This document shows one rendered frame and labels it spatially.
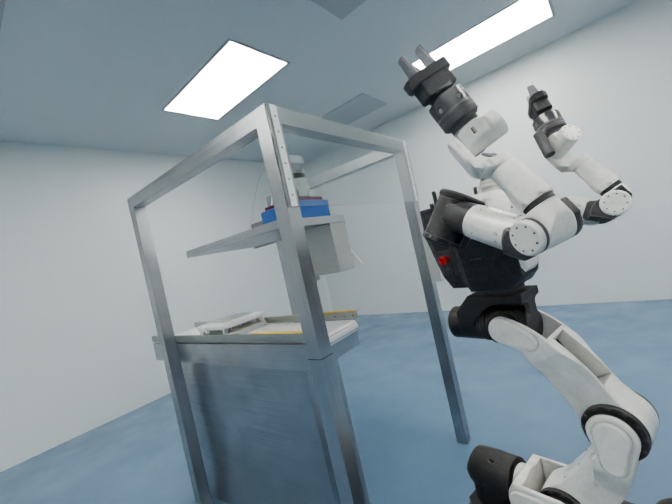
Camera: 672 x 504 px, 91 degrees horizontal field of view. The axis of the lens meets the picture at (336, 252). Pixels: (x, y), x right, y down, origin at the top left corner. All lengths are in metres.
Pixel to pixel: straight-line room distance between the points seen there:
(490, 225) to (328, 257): 0.70
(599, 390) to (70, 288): 4.17
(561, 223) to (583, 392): 0.56
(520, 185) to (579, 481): 0.91
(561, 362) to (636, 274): 3.54
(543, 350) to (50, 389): 4.04
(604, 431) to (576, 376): 0.14
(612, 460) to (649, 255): 3.56
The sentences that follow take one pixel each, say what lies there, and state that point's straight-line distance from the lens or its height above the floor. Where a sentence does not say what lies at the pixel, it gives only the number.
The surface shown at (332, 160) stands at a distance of 1.34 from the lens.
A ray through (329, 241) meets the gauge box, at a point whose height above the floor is 1.25.
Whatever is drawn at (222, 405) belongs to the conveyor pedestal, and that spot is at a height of 0.57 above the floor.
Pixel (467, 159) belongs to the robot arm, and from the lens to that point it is 0.83.
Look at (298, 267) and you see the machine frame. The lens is 1.08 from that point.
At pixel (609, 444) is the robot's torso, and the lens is 1.20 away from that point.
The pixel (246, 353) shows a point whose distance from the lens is 1.53.
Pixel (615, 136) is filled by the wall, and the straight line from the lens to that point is 4.60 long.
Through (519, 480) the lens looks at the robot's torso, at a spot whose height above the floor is 0.34.
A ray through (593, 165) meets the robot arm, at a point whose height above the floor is 1.29.
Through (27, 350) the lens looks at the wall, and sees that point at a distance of 4.24.
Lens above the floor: 1.21
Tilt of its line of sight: level
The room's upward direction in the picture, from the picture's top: 13 degrees counter-clockwise
